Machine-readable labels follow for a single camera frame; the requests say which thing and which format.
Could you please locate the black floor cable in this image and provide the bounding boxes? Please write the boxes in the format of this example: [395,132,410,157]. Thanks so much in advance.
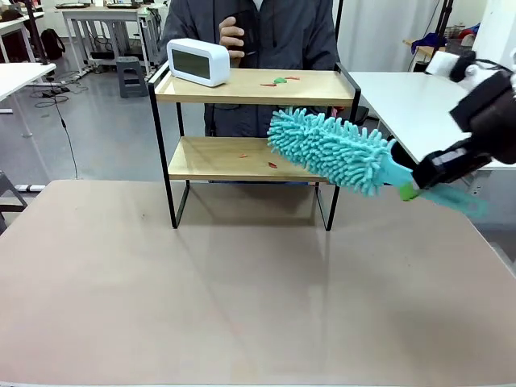
[35,82,81,180]

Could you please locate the white desk with rounded corner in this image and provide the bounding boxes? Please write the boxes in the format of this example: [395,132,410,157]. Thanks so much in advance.
[0,61,58,139]

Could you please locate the large white table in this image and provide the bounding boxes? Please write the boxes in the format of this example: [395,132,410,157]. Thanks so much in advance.
[345,70,516,172]

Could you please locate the two-tier wooden shelf black frame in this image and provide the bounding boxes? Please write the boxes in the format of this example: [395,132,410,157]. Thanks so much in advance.
[148,61,362,232]

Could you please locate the white digital alarm clock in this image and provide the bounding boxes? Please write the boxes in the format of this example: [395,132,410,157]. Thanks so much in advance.
[166,38,231,88]

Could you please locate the black tripod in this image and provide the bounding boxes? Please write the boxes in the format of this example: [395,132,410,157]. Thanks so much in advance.
[433,0,455,41]

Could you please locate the person's grey jacket torso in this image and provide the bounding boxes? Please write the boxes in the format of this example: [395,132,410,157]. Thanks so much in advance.
[158,0,340,138]

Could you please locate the teal microfiber duster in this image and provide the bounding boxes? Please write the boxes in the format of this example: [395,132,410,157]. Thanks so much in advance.
[267,106,489,221]

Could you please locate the person's right hand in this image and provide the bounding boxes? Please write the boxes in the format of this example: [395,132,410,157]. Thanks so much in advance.
[218,15,246,62]

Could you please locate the grey chair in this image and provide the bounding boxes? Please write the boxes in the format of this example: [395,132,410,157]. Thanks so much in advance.
[0,170,29,235]

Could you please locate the colourful cloth pile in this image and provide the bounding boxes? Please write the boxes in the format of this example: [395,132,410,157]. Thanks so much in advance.
[410,22,481,54]

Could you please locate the white desk with grey legs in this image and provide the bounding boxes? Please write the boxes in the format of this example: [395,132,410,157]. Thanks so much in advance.
[53,2,159,78]

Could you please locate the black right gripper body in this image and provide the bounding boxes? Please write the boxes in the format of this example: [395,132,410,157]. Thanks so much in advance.
[448,73,516,166]

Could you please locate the thick black pole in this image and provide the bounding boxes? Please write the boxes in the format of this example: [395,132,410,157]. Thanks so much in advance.
[24,0,52,69]

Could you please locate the grey plastic step stool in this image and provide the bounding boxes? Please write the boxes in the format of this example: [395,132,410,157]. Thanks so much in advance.
[115,56,150,99]

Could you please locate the black backpack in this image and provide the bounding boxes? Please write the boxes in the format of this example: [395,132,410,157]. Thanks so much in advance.
[40,27,66,61]

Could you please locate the black stand pole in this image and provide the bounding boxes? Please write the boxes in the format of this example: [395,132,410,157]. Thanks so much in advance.
[333,0,344,65]

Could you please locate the black smartphone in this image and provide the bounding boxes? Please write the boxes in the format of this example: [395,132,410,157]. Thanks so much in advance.
[230,10,260,57]

